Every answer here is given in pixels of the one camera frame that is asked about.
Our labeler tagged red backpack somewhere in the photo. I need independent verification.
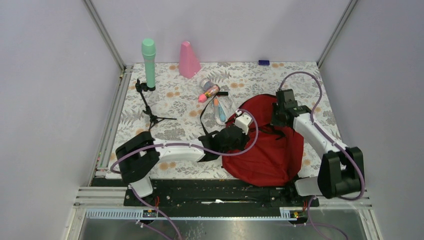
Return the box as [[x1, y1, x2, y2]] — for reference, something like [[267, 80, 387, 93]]
[[222, 94, 304, 187]]

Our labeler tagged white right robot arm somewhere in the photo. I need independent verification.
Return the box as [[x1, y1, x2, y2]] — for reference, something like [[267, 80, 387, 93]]
[[271, 89, 365, 206]]

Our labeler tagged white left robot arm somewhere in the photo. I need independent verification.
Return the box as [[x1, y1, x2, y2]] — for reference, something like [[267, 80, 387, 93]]
[[110, 124, 250, 206]]

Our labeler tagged pink capped tube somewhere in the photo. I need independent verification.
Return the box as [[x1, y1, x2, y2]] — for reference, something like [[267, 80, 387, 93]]
[[198, 84, 220, 103]]

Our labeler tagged small blue block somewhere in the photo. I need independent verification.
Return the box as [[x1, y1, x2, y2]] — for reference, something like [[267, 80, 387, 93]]
[[258, 60, 270, 66]]

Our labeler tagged clear glitter jar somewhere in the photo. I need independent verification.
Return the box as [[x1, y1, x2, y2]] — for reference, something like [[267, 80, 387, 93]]
[[199, 78, 215, 92]]

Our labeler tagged floral table mat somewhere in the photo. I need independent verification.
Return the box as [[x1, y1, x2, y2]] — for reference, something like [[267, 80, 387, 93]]
[[105, 61, 353, 180]]

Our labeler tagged pink cone block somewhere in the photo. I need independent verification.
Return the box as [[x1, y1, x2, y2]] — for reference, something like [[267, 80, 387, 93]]
[[178, 41, 202, 79]]

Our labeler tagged black mini tripod stand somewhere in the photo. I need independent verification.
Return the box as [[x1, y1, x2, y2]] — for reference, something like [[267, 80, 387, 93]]
[[135, 78, 177, 131]]

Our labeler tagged green toy microphone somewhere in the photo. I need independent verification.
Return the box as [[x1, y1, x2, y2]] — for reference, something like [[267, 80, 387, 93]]
[[141, 38, 156, 91]]

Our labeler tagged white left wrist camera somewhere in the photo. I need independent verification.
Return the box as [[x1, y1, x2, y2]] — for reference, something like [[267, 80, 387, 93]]
[[233, 109, 253, 135]]

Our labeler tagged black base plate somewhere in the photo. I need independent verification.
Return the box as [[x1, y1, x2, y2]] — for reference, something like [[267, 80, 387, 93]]
[[143, 179, 312, 220]]

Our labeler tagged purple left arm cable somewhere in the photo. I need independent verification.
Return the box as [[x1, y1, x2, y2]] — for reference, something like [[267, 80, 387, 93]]
[[109, 108, 260, 240]]

